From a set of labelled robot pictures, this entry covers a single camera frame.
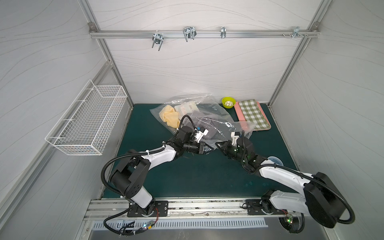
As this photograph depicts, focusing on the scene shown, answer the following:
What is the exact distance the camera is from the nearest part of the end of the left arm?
701 millimetres

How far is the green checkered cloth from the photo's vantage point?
108 cm

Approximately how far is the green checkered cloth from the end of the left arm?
476 millimetres
